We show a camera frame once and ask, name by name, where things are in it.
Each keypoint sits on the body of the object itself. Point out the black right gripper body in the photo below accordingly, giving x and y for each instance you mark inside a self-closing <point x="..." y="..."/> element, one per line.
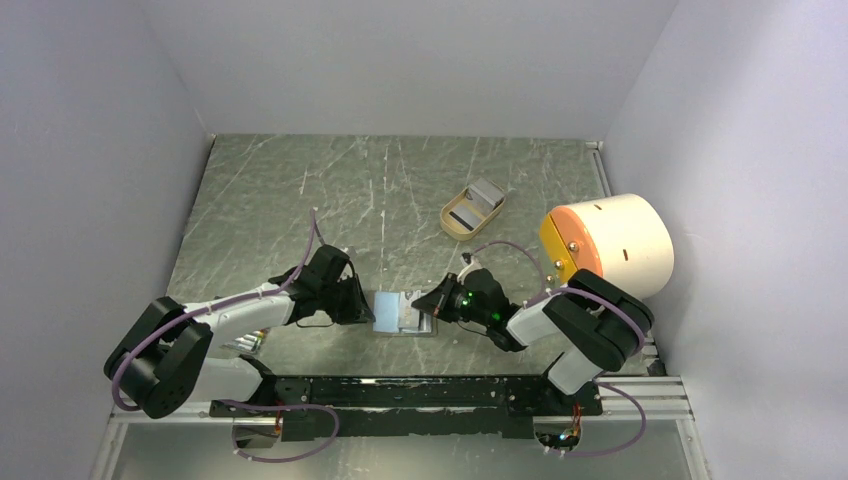
<point x="460" y="306"/>

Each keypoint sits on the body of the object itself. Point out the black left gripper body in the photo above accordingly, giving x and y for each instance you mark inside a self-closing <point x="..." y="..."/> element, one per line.
<point x="338" y="299"/>

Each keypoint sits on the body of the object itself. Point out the grey card holder wallet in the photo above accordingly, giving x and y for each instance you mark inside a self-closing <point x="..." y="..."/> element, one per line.
<point x="394" y="315"/>

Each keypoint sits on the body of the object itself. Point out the stack of credit cards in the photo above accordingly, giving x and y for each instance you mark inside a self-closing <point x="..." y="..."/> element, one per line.
<point x="484" y="195"/>

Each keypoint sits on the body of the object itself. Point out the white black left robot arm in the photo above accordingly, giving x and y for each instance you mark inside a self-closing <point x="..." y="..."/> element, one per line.
<point x="165" y="359"/>

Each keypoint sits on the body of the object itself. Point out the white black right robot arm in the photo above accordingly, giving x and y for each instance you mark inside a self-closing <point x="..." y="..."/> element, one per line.
<point x="603" y="325"/>

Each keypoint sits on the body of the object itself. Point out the loose card in tray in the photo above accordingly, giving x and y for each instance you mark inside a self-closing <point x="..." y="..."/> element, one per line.
<point x="465" y="216"/>

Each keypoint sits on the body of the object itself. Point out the beige oval tray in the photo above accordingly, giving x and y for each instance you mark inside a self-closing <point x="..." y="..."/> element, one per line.
<point x="453" y="229"/>

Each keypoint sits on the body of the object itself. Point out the pack of coloured markers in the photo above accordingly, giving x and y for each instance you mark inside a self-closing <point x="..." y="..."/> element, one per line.
<point x="250" y="343"/>

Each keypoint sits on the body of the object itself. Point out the cream cylinder orange lid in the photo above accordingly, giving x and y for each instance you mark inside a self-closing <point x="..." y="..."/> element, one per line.
<point x="620" y="238"/>

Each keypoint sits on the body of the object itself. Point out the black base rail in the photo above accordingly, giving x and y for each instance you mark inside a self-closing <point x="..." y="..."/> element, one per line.
<point x="311" y="407"/>

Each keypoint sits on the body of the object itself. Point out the aluminium frame rail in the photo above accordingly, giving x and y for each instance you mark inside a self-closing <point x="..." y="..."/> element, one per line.
<point x="646" y="431"/>

